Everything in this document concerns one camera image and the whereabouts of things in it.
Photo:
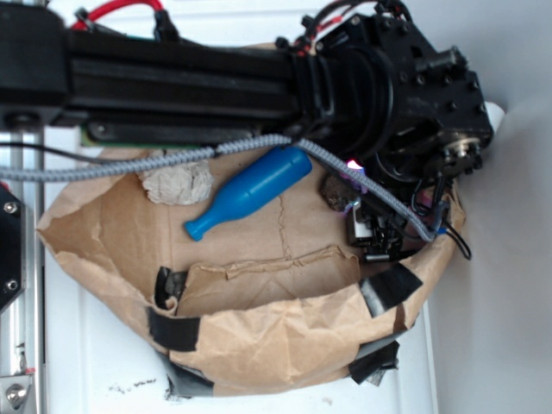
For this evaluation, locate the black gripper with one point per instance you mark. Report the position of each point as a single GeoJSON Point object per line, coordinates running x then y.
{"type": "Point", "coordinates": [391, 224]}

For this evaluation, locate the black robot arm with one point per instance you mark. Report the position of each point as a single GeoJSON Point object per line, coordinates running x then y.
{"type": "Point", "coordinates": [366, 95]}

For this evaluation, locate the brown rock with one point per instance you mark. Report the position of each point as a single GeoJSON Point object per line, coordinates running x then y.
{"type": "Point", "coordinates": [339, 193]}

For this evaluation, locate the brown paper bag tray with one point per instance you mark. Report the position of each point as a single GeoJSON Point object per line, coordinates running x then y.
{"type": "Point", "coordinates": [276, 301]}

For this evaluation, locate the blue plastic bottle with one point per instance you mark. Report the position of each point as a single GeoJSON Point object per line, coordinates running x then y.
{"type": "Point", "coordinates": [253, 188]}

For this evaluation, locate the crumpled white paper ball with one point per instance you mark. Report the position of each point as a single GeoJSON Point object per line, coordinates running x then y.
{"type": "Point", "coordinates": [184, 184]}

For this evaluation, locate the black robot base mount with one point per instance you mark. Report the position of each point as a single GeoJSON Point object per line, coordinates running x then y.
{"type": "Point", "coordinates": [13, 268]}

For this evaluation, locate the aluminium rail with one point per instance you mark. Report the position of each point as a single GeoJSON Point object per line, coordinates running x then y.
{"type": "Point", "coordinates": [22, 304]}

